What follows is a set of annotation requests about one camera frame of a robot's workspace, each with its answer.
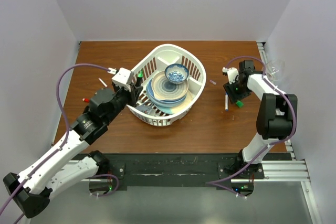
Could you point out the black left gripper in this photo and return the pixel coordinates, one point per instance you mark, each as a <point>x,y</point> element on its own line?
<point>133,96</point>

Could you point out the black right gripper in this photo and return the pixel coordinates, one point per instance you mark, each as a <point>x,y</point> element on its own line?
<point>233,96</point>

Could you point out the black green highlighter pen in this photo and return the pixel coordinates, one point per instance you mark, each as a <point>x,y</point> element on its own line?
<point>139,78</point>

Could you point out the green highlighter cap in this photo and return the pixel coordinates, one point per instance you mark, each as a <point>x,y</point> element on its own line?
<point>239,104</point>

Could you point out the white blue marker pen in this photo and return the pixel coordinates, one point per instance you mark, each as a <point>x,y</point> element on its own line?
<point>226,101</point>

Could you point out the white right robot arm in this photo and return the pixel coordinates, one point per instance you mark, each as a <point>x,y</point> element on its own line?
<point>277,116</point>

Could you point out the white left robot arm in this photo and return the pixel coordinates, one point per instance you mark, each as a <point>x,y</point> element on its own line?
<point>33,188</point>

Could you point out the blue rimmed plate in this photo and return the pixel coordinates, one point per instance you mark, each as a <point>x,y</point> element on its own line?
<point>164,103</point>

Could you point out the grey ceramic mug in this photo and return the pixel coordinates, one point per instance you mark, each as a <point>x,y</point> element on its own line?
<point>146,109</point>

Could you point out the beige blue swirl plate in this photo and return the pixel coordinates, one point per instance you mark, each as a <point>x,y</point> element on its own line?
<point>163,89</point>

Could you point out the white plastic dish basket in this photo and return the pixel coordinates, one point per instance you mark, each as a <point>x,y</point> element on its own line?
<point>160,121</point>

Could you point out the blue floral ceramic bowl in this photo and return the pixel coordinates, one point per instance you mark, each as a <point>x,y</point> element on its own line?
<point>176,73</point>

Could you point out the clear wine glass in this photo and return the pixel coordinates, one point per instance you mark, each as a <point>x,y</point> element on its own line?
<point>274,70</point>

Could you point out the cream and teal plate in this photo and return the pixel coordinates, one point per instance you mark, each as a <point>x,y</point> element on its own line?
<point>178,108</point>

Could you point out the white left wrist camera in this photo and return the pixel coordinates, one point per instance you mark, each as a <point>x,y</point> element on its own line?
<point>123,78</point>

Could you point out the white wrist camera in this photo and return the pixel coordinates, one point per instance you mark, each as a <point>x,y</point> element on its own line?
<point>232,73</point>
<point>123,78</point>

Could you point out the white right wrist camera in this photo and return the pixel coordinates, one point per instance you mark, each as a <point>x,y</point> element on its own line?
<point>232,73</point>

